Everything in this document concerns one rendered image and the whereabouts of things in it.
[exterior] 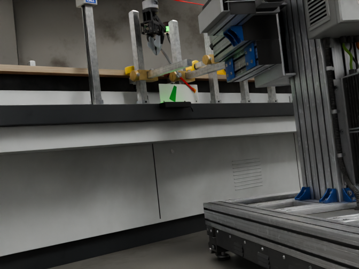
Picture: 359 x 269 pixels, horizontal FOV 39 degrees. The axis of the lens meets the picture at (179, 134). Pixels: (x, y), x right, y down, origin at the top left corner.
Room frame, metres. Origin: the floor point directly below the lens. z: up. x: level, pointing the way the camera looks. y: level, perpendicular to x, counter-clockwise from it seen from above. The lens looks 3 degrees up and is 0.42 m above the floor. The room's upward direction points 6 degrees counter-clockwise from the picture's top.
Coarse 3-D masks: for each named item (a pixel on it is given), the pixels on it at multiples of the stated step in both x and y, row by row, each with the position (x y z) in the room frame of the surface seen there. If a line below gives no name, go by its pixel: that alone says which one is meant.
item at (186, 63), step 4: (184, 60) 2.19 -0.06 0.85; (188, 60) 2.18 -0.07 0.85; (172, 64) 2.25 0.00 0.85; (176, 64) 2.23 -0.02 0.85; (180, 64) 2.21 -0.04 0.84; (184, 64) 2.19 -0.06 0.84; (188, 64) 2.18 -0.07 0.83; (160, 68) 2.32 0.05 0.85; (164, 68) 2.30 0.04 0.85; (168, 68) 2.28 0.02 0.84; (172, 68) 2.26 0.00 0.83; (176, 68) 2.23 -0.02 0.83; (180, 68) 2.24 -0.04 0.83; (148, 72) 2.39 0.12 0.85; (152, 72) 2.36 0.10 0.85; (156, 72) 2.34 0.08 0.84; (160, 72) 2.32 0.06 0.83; (164, 72) 2.30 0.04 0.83; (168, 72) 2.30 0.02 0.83; (148, 76) 2.39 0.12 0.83; (152, 76) 2.37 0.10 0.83; (156, 76) 2.38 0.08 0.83
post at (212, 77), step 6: (204, 36) 2.73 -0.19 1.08; (216, 72) 2.72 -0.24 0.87; (210, 78) 2.72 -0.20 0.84; (216, 78) 2.72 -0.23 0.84; (210, 84) 2.72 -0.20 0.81; (216, 84) 2.72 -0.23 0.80; (210, 90) 2.72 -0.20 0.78; (216, 90) 2.71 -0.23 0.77; (210, 96) 2.73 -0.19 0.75; (216, 96) 2.71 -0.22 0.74
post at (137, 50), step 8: (136, 16) 2.38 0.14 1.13; (136, 24) 2.38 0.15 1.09; (136, 32) 2.38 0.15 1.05; (136, 40) 2.37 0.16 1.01; (136, 48) 2.37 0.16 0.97; (136, 56) 2.38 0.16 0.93; (136, 64) 2.38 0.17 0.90; (136, 88) 2.40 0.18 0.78; (144, 88) 2.39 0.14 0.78; (144, 96) 2.38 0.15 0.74
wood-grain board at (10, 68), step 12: (0, 72) 2.12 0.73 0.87; (12, 72) 2.15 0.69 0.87; (24, 72) 2.17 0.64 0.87; (36, 72) 2.20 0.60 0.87; (48, 72) 2.23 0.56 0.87; (60, 72) 2.27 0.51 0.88; (72, 72) 2.32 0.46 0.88; (84, 72) 2.36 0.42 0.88; (108, 72) 2.45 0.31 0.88; (120, 72) 2.50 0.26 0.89
